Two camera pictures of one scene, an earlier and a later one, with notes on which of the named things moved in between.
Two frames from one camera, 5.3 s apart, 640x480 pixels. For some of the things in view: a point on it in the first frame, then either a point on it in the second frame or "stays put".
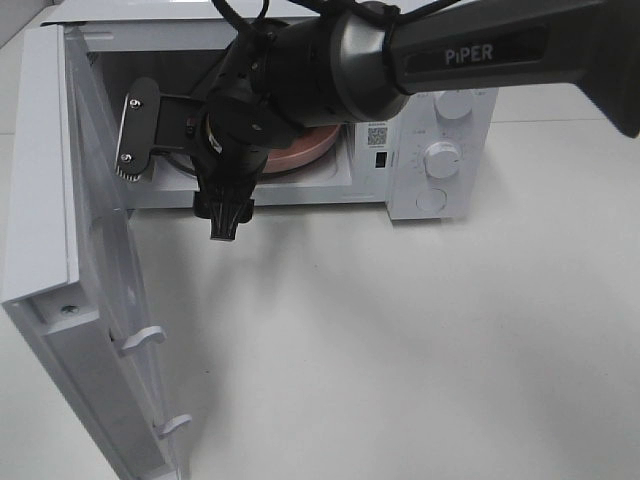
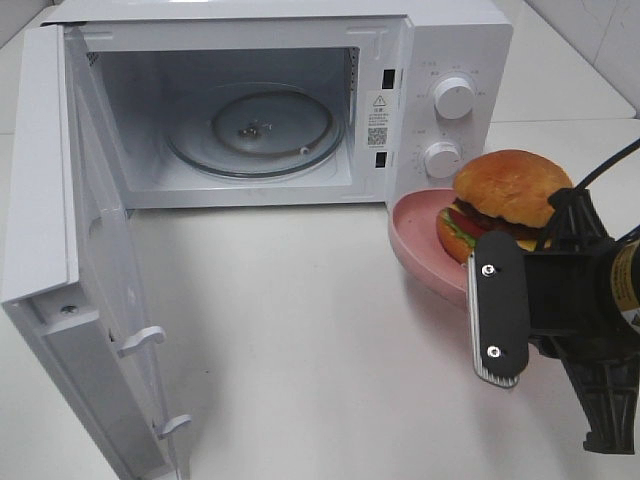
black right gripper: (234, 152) → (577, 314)
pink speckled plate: (313, 143) → (413, 222)
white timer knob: (442, 159) stays put
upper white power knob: (453, 104) stays put
